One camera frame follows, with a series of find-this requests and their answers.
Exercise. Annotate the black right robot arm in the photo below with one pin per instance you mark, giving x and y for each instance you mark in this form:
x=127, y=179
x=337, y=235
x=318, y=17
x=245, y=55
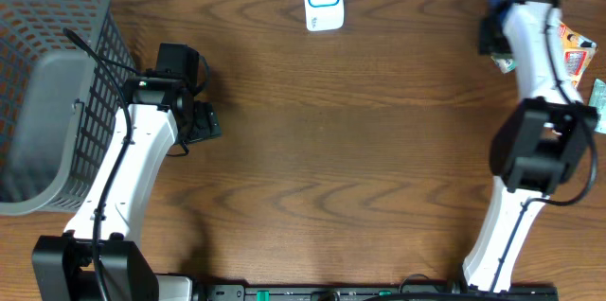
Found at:
x=539, y=146

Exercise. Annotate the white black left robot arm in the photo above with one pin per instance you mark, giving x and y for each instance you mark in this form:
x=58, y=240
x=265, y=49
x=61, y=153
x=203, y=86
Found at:
x=97, y=257

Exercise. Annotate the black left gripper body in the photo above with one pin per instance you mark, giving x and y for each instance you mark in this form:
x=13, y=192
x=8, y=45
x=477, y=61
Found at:
x=206, y=122

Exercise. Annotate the teal white tissue packet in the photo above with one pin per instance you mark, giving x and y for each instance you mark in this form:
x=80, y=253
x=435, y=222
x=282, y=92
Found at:
x=505, y=65

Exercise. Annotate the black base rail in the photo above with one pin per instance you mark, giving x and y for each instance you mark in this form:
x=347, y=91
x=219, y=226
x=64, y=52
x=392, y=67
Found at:
x=412, y=290

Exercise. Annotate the yellow red snack bag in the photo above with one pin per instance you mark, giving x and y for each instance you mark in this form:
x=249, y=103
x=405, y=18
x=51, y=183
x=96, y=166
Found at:
x=578, y=52

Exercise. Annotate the dark grey plastic mesh basket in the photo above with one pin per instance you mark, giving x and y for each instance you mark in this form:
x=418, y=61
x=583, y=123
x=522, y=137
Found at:
x=58, y=106

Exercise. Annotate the light teal snack packet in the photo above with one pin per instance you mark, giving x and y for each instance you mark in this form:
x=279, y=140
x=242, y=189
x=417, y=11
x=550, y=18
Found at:
x=598, y=100

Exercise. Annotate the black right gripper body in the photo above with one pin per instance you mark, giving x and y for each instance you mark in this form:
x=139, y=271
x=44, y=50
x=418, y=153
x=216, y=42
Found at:
x=492, y=27

